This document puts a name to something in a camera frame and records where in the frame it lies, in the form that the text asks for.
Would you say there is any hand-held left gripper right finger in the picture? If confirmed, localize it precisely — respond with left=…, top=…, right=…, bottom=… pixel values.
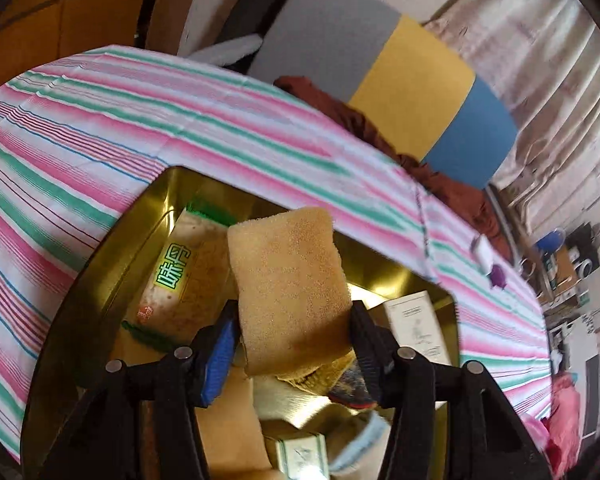
left=349, top=301, right=553, bottom=480

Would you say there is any cluttered wooden shelf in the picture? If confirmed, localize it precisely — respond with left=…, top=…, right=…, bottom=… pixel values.
left=530, top=220, right=600, bottom=311

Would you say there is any white plastic packet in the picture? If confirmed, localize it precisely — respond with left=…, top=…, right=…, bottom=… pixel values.
left=472, top=236, right=496, bottom=268

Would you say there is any pale blue cloth item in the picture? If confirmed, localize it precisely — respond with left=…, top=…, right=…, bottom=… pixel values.
left=327, top=412, right=391, bottom=476

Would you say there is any cream plush toy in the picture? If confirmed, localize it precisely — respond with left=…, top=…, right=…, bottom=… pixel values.
left=252, top=375, right=341, bottom=433

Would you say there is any reddish brown cloth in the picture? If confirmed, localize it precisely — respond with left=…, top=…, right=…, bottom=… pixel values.
left=274, top=76, right=511, bottom=256

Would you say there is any wooden wardrobe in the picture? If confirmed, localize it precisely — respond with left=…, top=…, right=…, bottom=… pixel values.
left=0, top=0, right=206, bottom=101

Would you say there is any golden metal tin box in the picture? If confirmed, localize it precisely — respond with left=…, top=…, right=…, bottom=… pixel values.
left=21, top=165, right=461, bottom=480

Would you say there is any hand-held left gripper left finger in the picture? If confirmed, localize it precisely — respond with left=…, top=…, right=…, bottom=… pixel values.
left=40, top=300, right=241, bottom=480

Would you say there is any pink green striped tablecloth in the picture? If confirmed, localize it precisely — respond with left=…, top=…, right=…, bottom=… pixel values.
left=0, top=45, right=551, bottom=466

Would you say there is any yellow sponge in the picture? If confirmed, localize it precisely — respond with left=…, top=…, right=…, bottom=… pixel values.
left=227, top=206, right=353, bottom=377

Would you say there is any beige patterned curtain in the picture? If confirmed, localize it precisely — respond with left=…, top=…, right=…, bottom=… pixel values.
left=422, top=0, right=600, bottom=241

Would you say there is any black rolled mat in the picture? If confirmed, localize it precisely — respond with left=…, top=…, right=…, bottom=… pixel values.
left=220, top=0, right=313, bottom=41

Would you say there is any yellow red knitted item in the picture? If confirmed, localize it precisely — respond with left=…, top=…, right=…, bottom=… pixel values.
left=280, top=347, right=381, bottom=411

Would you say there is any grey yellow blue chair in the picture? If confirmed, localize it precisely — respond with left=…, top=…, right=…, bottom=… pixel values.
left=247, top=0, right=531, bottom=241

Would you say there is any small printed cardboard box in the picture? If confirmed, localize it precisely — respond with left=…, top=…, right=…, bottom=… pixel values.
left=382, top=290, right=453, bottom=366

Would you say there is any white foam roll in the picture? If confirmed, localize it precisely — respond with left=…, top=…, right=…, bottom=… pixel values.
left=187, top=35, right=263, bottom=67

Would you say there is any small green white box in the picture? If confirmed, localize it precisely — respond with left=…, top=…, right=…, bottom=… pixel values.
left=275, top=432, right=330, bottom=478

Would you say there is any snack packet green print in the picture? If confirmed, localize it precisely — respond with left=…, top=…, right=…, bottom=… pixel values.
left=121, top=199, right=238, bottom=351

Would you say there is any pink plastic bag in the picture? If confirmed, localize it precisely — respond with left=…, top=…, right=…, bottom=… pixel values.
left=522, top=375, right=581, bottom=480

